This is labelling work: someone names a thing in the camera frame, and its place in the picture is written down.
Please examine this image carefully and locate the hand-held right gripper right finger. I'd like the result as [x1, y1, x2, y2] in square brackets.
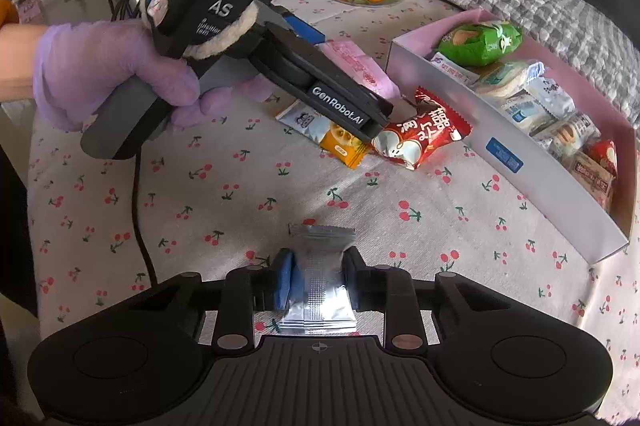
[341, 246, 508, 351]

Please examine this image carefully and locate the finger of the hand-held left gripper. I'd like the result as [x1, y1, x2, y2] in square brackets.
[357, 94, 404, 144]

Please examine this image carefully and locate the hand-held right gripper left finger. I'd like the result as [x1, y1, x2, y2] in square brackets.
[150, 247, 302, 351]

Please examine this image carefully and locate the silver foil packet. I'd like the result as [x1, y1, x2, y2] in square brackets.
[272, 221, 359, 335]

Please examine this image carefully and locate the red white candy packet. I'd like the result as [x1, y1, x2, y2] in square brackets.
[372, 87, 472, 171]

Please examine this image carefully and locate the green chip bag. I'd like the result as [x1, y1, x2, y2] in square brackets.
[437, 20, 524, 68]

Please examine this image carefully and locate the pink cardboard box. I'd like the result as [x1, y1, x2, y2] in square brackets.
[386, 8, 640, 263]

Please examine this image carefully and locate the white bread packet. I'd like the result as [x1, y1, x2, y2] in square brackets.
[500, 91, 557, 135]
[472, 60, 546, 100]

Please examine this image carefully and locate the white packet with black print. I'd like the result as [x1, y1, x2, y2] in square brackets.
[525, 76, 577, 118]

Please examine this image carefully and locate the beige snack packet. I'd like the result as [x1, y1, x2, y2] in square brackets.
[562, 150, 617, 210]

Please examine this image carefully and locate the small red snack packet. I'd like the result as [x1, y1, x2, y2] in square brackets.
[582, 139, 619, 180]

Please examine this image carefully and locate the person's left forearm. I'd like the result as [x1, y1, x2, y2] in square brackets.
[0, 23, 49, 83]

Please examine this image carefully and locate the person's left hand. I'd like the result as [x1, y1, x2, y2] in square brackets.
[32, 18, 274, 133]

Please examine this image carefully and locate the orange white snack packet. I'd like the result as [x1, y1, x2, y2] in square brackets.
[276, 99, 371, 171]

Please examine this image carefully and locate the pink snack packet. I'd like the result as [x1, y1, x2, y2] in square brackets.
[320, 40, 402, 103]

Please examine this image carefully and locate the white packet with red print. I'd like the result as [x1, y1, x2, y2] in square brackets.
[431, 53, 482, 88]

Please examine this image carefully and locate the cherry print tablecloth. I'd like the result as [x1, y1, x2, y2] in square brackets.
[27, 0, 640, 417]

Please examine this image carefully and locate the white cracker packet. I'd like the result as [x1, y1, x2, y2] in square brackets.
[531, 111, 602, 158]

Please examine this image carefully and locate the beige fleece strap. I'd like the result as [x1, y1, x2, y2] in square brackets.
[139, 0, 263, 60]

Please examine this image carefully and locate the black cable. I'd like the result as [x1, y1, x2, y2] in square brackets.
[130, 150, 162, 288]

